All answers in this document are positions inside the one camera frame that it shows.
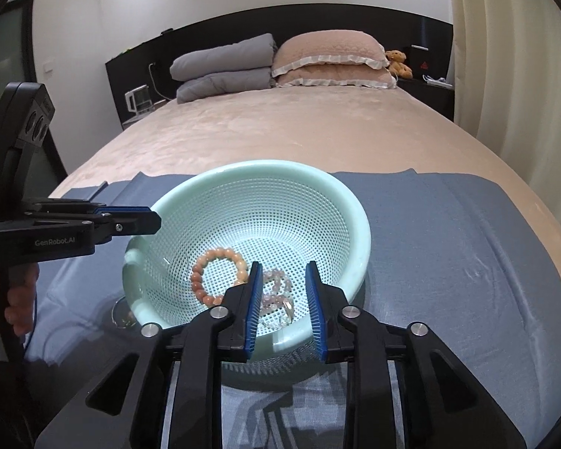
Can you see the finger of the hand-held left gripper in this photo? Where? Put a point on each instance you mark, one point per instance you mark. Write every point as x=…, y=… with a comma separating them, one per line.
x=135, y=224
x=121, y=209

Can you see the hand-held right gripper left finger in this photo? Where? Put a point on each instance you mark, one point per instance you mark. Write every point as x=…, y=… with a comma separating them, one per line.
x=254, y=311

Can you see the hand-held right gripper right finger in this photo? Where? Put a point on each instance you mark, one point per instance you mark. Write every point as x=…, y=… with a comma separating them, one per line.
x=314, y=311

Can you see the mint green plastic basket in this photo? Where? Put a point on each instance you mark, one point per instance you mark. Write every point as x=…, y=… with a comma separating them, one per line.
x=280, y=206

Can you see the person's left hand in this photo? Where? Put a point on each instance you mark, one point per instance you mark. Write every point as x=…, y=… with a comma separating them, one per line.
x=22, y=299

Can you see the white bedside appliance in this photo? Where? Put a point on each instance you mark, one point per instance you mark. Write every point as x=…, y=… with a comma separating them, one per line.
x=138, y=99

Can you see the blue cloth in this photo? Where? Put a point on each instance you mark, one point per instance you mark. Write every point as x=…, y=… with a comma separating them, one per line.
x=449, y=266

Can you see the folded grey quilt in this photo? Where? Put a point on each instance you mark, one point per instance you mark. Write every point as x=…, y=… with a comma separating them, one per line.
x=224, y=70

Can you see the bed with pink bedspread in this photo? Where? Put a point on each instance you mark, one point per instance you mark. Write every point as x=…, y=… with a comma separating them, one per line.
x=308, y=126

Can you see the black headboard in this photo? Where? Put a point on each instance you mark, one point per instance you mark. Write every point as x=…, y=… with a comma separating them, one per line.
x=205, y=35

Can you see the frosted glass door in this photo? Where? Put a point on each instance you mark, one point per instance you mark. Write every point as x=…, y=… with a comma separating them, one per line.
x=4, y=46

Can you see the pink pillow with white frill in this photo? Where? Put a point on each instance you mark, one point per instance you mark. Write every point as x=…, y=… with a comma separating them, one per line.
x=336, y=77
x=329, y=49

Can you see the black nightstand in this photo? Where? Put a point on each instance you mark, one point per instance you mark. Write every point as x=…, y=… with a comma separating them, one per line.
x=430, y=98

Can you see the white power strip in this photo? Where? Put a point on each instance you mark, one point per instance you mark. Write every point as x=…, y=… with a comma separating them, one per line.
x=437, y=82

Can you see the brown teddy bear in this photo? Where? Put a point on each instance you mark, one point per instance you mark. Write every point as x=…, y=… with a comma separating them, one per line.
x=398, y=63

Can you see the black device with red triangle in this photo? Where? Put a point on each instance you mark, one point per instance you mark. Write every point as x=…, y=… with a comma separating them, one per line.
x=424, y=63

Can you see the cream curtain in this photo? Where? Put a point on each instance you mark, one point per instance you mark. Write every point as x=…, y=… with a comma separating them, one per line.
x=509, y=79

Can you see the white wall switch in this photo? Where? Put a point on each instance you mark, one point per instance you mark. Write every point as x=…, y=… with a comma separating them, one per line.
x=49, y=68

